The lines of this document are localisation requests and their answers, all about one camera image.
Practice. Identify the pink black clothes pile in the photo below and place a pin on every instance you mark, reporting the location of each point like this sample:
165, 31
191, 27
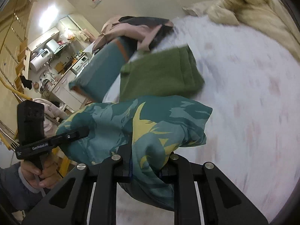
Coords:
147, 31

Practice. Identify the left hand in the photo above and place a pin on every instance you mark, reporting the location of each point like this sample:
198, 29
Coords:
48, 177

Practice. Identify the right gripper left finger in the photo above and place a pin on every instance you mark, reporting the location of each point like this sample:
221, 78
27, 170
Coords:
87, 195

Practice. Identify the red wall ornament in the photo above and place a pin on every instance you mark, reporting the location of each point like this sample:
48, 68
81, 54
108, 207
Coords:
95, 3

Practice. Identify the left forearm grey sleeve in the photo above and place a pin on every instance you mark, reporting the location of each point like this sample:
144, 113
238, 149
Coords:
16, 192

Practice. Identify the teal yellow patterned pants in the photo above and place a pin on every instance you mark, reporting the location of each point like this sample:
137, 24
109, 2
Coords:
154, 126

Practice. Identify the white bedside cabinet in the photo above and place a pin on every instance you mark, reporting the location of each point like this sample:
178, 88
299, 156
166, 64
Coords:
63, 91

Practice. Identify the olive green folded garment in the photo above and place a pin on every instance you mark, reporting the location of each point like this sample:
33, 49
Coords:
168, 72

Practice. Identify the cream rumpled quilt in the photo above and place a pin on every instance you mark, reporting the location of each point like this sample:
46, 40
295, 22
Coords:
267, 16

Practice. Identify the white water heater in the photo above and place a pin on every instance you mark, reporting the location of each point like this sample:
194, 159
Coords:
40, 59

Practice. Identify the white floral bed sheet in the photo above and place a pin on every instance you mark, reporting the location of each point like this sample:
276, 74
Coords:
252, 85

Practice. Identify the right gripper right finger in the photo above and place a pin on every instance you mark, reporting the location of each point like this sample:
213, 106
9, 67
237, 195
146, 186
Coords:
204, 195

